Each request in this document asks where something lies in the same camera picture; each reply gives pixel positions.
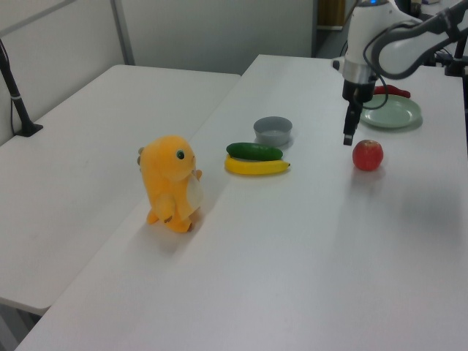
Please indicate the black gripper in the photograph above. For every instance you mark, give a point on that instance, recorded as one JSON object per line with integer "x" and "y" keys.
{"x": 356, "y": 93}

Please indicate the red apple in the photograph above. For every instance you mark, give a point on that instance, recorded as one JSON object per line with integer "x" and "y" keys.
{"x": 367, "y": 155}

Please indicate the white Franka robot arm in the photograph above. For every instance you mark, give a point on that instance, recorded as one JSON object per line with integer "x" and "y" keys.
{"x": 398, "y": 47}

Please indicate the pale green plate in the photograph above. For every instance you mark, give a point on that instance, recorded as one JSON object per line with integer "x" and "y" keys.
{"x": 395, "y": 114}

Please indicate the red chili pepper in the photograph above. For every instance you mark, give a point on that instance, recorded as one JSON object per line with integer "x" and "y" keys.
{"x": 396, "y": 90}

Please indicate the grey round bowl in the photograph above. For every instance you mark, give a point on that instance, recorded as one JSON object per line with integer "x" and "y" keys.
{"x": 272, "y": 132}

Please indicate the green cucumber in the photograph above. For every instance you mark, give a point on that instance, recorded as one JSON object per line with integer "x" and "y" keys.
{"x": 254, "y": 151}

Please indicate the yellow banana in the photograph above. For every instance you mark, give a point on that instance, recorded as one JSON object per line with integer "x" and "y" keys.
{"x": 256, "y": 167}

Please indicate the orange plush toy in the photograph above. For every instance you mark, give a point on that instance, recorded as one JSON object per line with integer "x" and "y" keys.
{"x": 170, "y": 183}

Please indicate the black pole with base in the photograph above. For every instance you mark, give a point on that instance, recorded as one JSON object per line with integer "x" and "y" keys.
{"x": 16, "y": 102}

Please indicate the black camera stand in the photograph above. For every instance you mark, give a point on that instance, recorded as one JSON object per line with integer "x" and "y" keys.
{"x": 457, "y": 60}

